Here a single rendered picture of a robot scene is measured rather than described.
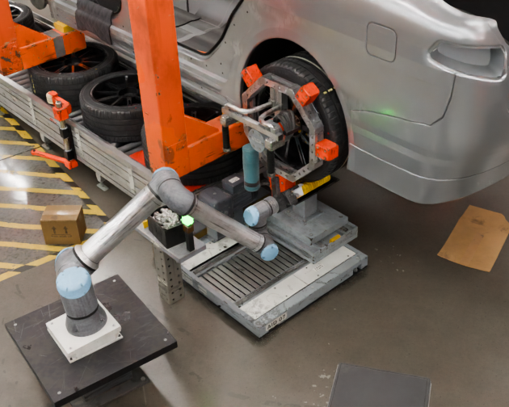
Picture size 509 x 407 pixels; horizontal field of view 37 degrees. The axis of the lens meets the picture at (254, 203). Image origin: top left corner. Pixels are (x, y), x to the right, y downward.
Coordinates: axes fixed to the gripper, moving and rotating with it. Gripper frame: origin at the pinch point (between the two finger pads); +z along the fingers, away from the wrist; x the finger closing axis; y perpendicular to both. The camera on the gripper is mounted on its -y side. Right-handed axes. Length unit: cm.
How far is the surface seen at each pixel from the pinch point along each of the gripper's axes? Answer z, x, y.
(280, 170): 4.5, -15.4, -11.9
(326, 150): 4.4, 26.7, -7.3
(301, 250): 7, -39, 31
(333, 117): 14.8, 30.9, -19.9
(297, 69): 14, 26, -49
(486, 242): 100, -7, 82
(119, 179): -30, -123, -61
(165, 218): -62, -29, -19
